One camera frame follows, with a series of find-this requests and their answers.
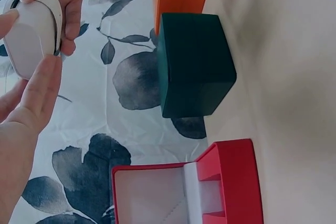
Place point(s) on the person's left hand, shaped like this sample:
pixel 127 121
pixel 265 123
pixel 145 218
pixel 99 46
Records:
pixel 18 142

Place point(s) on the open red watch box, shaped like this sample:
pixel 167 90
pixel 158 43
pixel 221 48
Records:
pixel 231 171

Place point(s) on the white oval watch cushion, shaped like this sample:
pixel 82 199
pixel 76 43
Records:
pixel 31 32

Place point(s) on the dark green box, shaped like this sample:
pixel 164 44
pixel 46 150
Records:
pixel 197 66

